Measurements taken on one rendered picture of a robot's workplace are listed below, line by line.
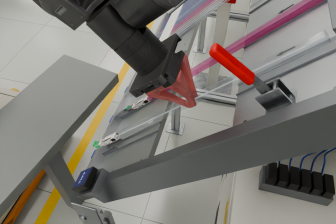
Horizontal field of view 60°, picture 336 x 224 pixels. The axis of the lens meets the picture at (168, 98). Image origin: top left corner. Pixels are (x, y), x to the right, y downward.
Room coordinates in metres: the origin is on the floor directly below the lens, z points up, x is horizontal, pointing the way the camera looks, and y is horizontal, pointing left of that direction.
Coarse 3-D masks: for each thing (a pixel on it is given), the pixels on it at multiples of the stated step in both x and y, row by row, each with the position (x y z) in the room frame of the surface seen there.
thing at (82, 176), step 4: (80, 172) 0.27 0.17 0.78; (84, 172) 0.26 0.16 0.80; (88, 172) 0.26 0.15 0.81; (80, 176) 0.26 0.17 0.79; (84, 176) 0.25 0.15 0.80; (76, 180) 0.26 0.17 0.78; (80, 180) 0.25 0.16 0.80; (84, 180) 0.24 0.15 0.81; (76, 184) 0.24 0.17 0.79; (80, 184) 0.24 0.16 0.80
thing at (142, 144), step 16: (192, 32) 0.62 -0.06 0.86; (176, 48) 0.60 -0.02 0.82; (144, 96) 0.48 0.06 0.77; (128, 112) 0.45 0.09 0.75; (144, 112) 0.41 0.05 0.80; (144, 128) 0.34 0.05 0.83; (160, 128) 0.32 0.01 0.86; (112, 144) 0.36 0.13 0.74; (128, 144) 0.33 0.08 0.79; (144, 144) 0.30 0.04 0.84; (112, 160) 0.31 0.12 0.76; (128, 160) 0.28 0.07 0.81
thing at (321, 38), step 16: (320, 32) 0.28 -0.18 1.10; (288, 48) 0.29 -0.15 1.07; (304, 48) 0.28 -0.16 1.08; (256, 64) 0.30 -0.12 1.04; (272, 64) 0.28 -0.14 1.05; (224, 80) 0.30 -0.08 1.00; (240, 80) 0.29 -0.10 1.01; (208, 96) 0.30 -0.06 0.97; (160, 112) 0.32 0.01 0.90; (176, 112) 0.31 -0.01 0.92; (128, 128) 0.34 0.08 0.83; (96, 144) 0.36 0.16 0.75
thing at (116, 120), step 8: (160, 24) 0.84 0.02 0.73; (136, 72) 0.61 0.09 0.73; (128, 88) 0.54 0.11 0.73; (128, 96) 0.52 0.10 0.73; (120, 104) 0.49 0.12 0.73; (128, 104) 0.50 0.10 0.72; (120, 112) 0.47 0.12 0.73; (112, 120) 0.43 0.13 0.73; (120, 120) 0.44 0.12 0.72; (112, 128) 0.42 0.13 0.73; (104, 136) 0.39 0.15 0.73; (96, 152) 0.34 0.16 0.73; (96, 160) 0.33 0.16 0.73
